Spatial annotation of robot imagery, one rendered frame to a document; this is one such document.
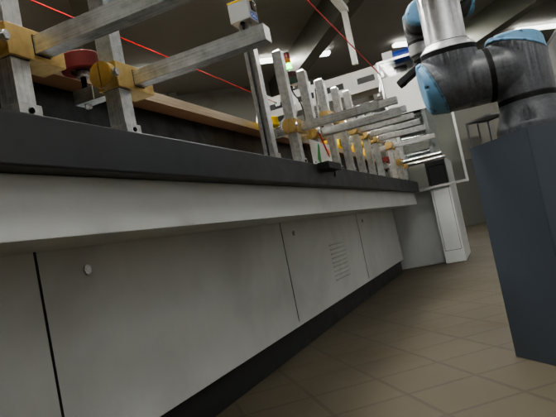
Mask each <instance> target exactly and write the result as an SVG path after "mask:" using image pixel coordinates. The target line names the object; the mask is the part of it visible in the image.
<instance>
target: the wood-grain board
mask: <svg viewBox="0 0 556 417"><path fill-rule="evenodd" d="M31 78H32V82H34V83H38V84H44V85H47V86H51V87H54V88H58V89H64V90H68V91H71V92H74V91H77V90H80V89H82V84H81V80H79V79H71V78H68V77H65V76H64V75H62V72H61V71H60V72H58V73H55V74H52V75H50V76H47V77H45V78H43V77H40V76H36V75H33V74H32V75H31ZM132 104H133V107H135V108H142V109H145V110H149V111H152V112H156V113H162V114H165V115H169V116H172V117H179V118H183V119H186V120H190V121H193V122H199V123H203V124H206V125H209V126H213V127H220V128H223V129H227V130H230V131H234V132H240V133H243V134H247V135H250V136H254V137H261V134H260V130H259V129H258V126H257V123H255V122H251V121H248V120H245V119H242V118H239V117H234V116H232V115H228V114H226V113H221V112H218V111H215V110H212V109H209V108H204V107H201V106H199V105H196V104H192V103H188V102H185V101H182V100H179V99H176V98H172V97H168V96H165V95H163V94H159V93H155V92H154V96H152V97H149V98H145V99H143V100H140V101H137V102H133V101H132ZM276 141H277V142H280V143H284V144H287V145H289V144H290V141H289V137H288V136H286V137H280V138H277V139H276ZM304 145H305V149H308V150H310V145H309V141H307V142H305V143H304ZM338 150H339V155H340V157H342V158H344V154H343V149H341V148H338Z"/></svg>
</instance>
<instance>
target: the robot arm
mask: <svg viewBox="0 0 556 417"><path fill-rule="evenodd" d="M474 9H475V0H414V1H413V2H411V3H410V4H409V6H408V7H407V8H406V11H405V15H404V16H403V17H402V25H403V27H404V31H405V38H406V42H407V46H408V50H409V54H410V58H411V59H412V60H413V61H414V63H417V64H416V65H415V66H414V67H413V68H412V69H410V70H409V71H408V72H407V73H406V74H405V75H403V76H402V77H401V78H399V80H398V81H397V82H396V83H397V84H398V86H399V87H400V88H401V89H402V88H404V87H405V86H406V85H407V84H408V83H409V82H410V81H411V80H412V79H413V78H414V77H415V76H416V78H417V82H418V85H419V91H420V93H421V96H422V99H423V101H424V105H425V107H426V108H427V110H428V111H429V113H431V114H433V115H437V114H443V113H451V112H456V111H459V110H463V109H467V108H473V107H476V106H481V105H484V104H488V103H494V102H497V103H498V107H499V111H500V116H499V122H498V127H497V133H496V134H497V138H500V137H503V136H506V135H508V134H511V133H513V132H517V131H519V130H522V129H524V128H527V127H535V126H540V125H545V124H550V123H556V82H555V78H554V72H553V67H552V64H551V60H550V57H549V50H548V46H547V44H546V42H545V39H544V35H543V33H542V32H541V31H539V30H537V29H534V28H522V29H519V30H512V31H506V32H503V33H501V34H498V35H495V36H494V37H491V38H489V39H488V40H487V41H486V42H485V45H484V48H483V49H480V50H478V49H477V45H476V42H475V41H474V40H473V39H471V38H469V37H468V36H467V35H466V31H465V26H464V22H463V18H465V17H468V16H471V15H472V14H473V12H474Z"/></svg>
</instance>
